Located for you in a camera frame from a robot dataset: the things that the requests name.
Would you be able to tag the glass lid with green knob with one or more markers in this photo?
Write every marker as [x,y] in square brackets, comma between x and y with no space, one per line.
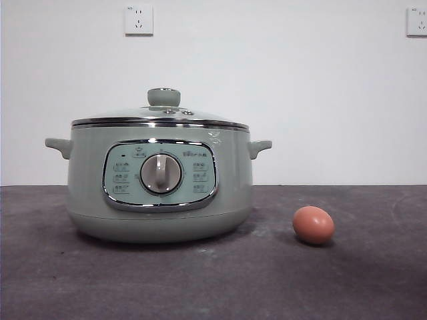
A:
[163,97]

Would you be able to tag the brown egg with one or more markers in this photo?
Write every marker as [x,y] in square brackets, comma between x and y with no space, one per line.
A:
[313,226]

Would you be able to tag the sage green electric cooking pot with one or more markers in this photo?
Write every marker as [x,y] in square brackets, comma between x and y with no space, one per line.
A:
[90,173]

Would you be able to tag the white wall power socket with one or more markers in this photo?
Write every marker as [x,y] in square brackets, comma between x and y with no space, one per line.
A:
[417,22]
[139,20]

